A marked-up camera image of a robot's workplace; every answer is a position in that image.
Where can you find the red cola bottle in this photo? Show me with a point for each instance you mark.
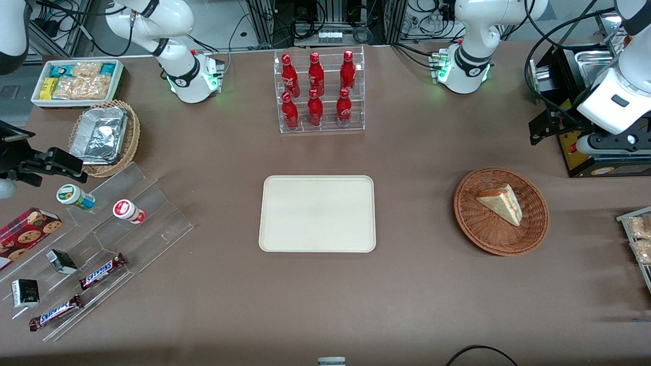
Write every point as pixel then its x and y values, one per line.
pixel 344 108
pixel 348 71
pixel 289 112
pixel 316 73
pixel 315 109
pixel 289 76

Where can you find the teal snack packet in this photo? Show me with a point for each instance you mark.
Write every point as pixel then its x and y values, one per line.
pixel 108 68
pixel 60 71

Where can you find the light tan wicker basket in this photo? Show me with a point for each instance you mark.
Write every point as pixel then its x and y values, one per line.
pixel 131 137

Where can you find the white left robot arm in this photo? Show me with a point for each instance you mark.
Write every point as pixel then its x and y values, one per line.
pixel 473 30

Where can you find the yellow snack packet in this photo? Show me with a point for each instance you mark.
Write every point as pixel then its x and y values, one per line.
pixel 48 89

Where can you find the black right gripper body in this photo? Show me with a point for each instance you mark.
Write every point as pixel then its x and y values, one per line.
pixel 11 158

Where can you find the green lid yogurt cup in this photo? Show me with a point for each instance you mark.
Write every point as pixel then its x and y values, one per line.
pixel 74 196

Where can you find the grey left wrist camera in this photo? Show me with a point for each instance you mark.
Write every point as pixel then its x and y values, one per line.
pixel 610 145

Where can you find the brown round wicker basket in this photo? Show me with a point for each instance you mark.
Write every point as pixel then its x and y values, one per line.
pixel 488 234

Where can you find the small black box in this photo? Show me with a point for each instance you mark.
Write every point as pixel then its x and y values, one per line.
pixel 62 261
pixel 25 293

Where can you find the silver foil tray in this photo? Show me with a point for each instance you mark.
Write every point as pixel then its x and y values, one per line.
pixel 99 134

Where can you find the small clear cracker pack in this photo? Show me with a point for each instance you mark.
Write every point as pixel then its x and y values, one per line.
pixel 86 69

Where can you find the large clear cracker pack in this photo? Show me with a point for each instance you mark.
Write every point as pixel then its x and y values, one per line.
pixel 84 87

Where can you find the red lid yogurt cup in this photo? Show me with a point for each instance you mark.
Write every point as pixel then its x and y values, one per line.
pixel 127 210

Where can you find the metal snack tray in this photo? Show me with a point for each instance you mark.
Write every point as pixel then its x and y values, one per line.
pixel 646 277

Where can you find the triangle sandwich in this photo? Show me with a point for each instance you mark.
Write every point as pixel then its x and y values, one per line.
pixel 503 203

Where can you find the snickers chocolate bar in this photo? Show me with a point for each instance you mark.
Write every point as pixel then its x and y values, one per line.
pixel 101 271
pixel 55 312

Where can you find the cream plastic tray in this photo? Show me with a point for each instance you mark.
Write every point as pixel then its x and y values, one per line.
pixel 315 213

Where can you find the white rectangular snack bin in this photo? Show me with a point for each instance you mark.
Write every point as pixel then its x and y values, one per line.
pixel 76 103

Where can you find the clear acrylic step stand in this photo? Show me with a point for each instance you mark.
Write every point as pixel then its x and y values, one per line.
pixel 152 223

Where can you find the white power strip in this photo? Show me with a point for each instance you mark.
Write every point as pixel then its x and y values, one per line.
pixel 329 35

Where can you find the red tartan cookie box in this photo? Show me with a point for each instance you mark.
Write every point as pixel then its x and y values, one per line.
pixel 25 236

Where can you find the clear acrylic bottle rack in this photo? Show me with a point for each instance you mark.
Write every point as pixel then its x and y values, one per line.
pixel 328 127

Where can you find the clear fried snack pack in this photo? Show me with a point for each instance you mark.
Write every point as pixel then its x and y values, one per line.
pixel 640 227
pixel 643 251

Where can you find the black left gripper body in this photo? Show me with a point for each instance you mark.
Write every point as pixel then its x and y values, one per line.
pixel 565 123

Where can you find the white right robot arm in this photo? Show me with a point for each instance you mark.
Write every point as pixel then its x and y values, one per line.
pixel 173 20

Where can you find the black food warmer machine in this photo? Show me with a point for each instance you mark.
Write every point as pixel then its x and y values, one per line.
pixel 577 160

